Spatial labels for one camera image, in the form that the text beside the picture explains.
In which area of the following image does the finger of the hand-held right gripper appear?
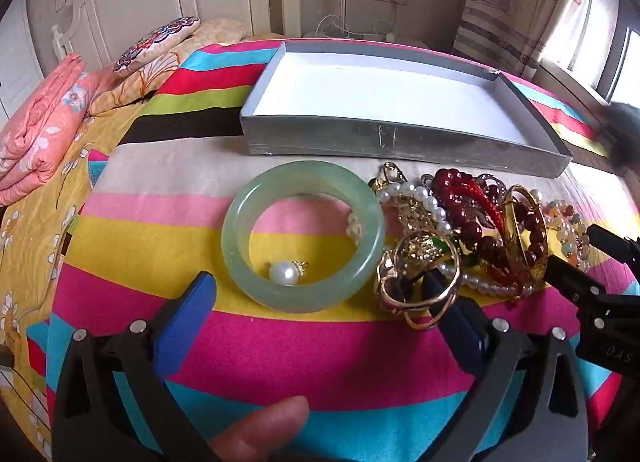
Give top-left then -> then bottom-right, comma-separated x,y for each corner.
542,254 -> 607,313
586,224 -> 640,265

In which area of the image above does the window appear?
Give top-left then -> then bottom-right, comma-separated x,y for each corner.
540,0 -> 640,110

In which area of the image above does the red coral brooch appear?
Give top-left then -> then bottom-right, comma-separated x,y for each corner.
434,169 -> 505,243

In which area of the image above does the embroidered pillow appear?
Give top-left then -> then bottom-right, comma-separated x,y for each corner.
113,16 -> 201,79

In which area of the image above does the patterned curtain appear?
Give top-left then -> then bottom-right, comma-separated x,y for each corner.
452,0 -> 597,78

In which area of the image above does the striped colourful blanket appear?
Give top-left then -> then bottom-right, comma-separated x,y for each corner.
25,39 -> 628,462

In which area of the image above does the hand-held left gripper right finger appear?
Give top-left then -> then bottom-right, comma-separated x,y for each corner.
422,267 -> 592,462

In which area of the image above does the gold ornament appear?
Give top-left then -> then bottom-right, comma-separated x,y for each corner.
375,231 -> 462,331

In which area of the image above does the person's left hand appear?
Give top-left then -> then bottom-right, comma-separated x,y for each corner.
207,394 -> 311,462

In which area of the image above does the white cable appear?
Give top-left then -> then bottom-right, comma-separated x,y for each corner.
316,14 -> 387,40

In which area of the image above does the dark fuzzy object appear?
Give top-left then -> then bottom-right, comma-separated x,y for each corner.
599,102 -> 640,173

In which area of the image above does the yellow patterned pillow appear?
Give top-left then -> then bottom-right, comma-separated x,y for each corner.
89,18 -> 251,116

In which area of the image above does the pink floral quilt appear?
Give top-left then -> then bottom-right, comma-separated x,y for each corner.
0,52 -> 119,207

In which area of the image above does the green jade bangle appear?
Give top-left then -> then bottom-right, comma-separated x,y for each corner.
221,161 -> 386,313

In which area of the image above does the dark red bead bracelet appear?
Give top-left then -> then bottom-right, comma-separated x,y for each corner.
432,169 -> 549,270

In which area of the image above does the grey cardboard box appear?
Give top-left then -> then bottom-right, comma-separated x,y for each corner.
240,40 -> 573,179

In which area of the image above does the multicolour bead bracelet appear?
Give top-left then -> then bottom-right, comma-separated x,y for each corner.
546,199 -> 592,271

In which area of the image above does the yellow floral bedsheet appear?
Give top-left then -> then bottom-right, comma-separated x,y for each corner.
0,92 -> 151,448

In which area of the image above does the white pearl necklace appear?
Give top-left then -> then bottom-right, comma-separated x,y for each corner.
375,181 -> 523,299

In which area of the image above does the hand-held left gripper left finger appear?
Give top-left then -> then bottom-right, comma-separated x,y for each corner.
52,269 -> 218,462

